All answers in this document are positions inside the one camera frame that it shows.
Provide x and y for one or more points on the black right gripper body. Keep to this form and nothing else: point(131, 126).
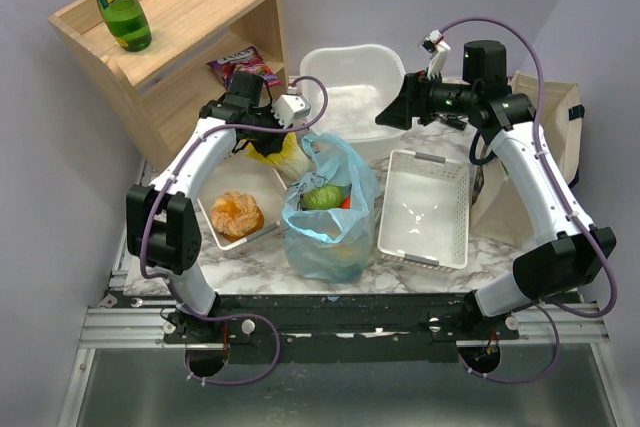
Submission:
point(411, 95)

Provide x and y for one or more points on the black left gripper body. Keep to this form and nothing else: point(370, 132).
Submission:
point(267, 142)

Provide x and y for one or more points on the yellow cabbage toy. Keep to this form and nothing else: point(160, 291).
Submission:
point(291, 162)

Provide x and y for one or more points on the orange bread slice toy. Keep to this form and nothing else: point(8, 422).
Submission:
point(236, 215)

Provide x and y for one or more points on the green lettuce toy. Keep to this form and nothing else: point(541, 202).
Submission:
point(325, 197)

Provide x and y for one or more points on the light blue plastic grocery bag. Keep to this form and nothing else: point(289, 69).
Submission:
point(334, 245)

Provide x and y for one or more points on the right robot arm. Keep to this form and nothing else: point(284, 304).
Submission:
point(570, 250)

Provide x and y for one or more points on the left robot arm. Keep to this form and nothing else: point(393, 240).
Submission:
point(161, 225)

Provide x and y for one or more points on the small black tool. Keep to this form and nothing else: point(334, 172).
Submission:
point(454, 122)

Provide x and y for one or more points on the large white plastic tub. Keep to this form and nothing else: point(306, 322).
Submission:
point(361, 81)

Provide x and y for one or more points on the pink candy bag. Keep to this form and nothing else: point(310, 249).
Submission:
point(249, 61)

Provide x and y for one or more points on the white perforated plastic basket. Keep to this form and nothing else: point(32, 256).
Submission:
point(425, 212)

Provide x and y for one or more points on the floral canvas tote bag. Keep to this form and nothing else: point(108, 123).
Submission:
point(497, 211)

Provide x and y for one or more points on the wooden shelf unit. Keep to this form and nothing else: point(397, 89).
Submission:
point(157, 93)

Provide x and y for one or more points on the green glass bottle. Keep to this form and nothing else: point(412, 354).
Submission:
point(127, 23)

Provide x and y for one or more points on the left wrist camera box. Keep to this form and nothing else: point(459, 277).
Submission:
point(290, 108)

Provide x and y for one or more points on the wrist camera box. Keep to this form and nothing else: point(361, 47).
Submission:
point(439, 50)
point(290, 108)

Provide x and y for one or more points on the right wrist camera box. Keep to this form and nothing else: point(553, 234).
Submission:
point(439, 50)

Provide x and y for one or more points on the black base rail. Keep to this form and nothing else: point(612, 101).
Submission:
point(308, 328)

